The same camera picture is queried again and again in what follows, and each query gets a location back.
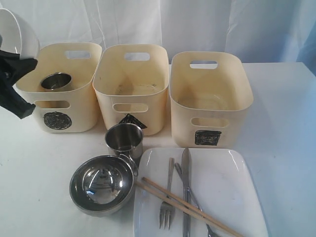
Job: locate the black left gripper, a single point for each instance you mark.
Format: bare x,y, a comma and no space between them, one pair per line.
12,69

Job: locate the steel mug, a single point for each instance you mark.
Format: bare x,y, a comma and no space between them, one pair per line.
126,139
57,82

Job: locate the white ceramic bowl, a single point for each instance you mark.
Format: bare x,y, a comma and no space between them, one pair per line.
17,36

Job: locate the stainless steel bowl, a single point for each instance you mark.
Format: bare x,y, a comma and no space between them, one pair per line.
104,184

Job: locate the cream bin with circle mark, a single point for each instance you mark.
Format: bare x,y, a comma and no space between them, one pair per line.
72,111

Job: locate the cream bin with triangle mark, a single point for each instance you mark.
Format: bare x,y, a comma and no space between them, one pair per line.
131,83

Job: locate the steel table knife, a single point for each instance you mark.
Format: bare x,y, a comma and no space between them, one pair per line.
186,195

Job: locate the cream bin with square mark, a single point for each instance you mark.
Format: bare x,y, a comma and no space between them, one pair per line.
210,95

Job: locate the white rectangular plate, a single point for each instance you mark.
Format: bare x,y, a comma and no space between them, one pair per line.
221,182

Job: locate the white backdrop curtain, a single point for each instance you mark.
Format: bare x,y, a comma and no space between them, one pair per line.
252,30

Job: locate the lower wooden chopstick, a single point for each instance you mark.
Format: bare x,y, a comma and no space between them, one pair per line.
188,208

